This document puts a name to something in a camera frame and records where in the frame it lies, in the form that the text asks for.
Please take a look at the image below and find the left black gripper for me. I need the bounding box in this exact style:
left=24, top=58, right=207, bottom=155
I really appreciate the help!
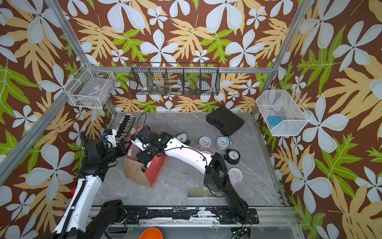
left=102, top=140, right=132, bottom=165

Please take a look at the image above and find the dark green alarm clock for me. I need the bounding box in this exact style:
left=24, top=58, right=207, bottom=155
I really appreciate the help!
left=176, top=132, right=191, bottom=145

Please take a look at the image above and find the red burlap canvas bag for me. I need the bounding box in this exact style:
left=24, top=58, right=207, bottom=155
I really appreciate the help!
left=123, top=125, right=168, bottom=188

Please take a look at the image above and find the pink twin-bell alarm clock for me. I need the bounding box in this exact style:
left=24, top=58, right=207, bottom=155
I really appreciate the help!
left=202, top=150, right=213, bottom=155

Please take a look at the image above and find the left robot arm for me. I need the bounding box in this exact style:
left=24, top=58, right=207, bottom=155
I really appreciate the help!
left=48, top=131, right=131, bottom=239

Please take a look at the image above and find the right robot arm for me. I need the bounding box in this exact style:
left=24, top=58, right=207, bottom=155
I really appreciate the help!
left=131, top=126, right=248, bottom=224

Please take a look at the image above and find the white round alarm clock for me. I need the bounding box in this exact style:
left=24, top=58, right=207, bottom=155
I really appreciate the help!
left=198, top=136, right=211, bottom=150

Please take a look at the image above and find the beige twin-bell alarm clock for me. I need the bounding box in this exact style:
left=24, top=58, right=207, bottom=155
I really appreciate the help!
left=216, top=136, right=232, bottom=151

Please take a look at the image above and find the black round alarm clock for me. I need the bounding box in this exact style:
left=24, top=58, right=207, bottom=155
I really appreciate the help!
left=223, top=148, right=241, bottom=165

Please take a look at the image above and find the light pink round clock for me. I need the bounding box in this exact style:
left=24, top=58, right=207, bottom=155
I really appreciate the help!
left=228, top=167, right=243, bottom=183

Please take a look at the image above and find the black socket set holder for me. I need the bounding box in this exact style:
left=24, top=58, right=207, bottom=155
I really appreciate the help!
left=115, top=114, right=135, bottom=142

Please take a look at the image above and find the black plastic tool case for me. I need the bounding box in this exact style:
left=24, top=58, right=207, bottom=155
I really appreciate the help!
left=206, top=107, right=244, bottom=137

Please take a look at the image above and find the orange bowl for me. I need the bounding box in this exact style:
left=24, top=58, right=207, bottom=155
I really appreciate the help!
left=140, top=228, right=164, bottom=239

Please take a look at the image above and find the blue object in basket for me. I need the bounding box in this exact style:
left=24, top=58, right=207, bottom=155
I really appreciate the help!
left=268, top=116, right=282, bottom=127

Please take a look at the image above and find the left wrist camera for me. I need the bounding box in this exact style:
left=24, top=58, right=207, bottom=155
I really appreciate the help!
left=102, top=129, right=117, bottom=147

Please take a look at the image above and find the white wire basket left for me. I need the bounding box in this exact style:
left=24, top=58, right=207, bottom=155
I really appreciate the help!
left=64, top=63, right=115, bottom=109

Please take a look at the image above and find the white wire basket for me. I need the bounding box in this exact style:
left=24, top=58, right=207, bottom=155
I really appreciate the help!
left=64, top=63, right=115, bottom=109
left=256, top=90, right=312, bottom=137

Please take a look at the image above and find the black wire basket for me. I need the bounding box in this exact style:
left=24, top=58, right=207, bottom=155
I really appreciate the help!
left=128, top=62, right=221, bottom=96

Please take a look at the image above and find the black mounting rail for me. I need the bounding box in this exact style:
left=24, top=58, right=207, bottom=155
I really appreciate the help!
left=125, top=206, right=260, bottom=225

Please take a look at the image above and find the white wire basket right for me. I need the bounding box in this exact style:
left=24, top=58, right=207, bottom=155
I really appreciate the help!
left=256, top=90, right=312, bottom=137

